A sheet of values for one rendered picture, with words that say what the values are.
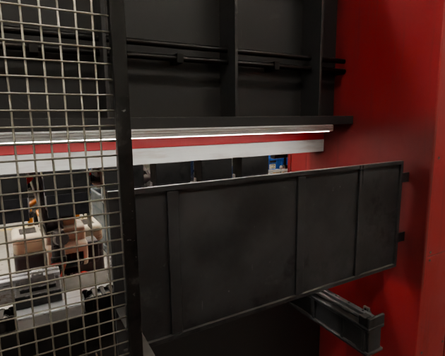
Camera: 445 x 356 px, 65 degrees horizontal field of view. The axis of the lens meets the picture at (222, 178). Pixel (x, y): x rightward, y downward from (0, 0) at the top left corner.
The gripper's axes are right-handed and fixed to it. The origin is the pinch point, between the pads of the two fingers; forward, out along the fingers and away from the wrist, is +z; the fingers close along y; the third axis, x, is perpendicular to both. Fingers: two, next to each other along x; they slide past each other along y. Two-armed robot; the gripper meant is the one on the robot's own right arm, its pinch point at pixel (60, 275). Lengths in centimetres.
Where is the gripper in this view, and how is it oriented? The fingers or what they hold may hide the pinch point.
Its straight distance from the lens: 185.8
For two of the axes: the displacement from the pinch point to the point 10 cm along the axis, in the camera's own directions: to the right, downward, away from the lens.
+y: 4.0, -1.2, -9.1
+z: 1.2, 9.9, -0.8
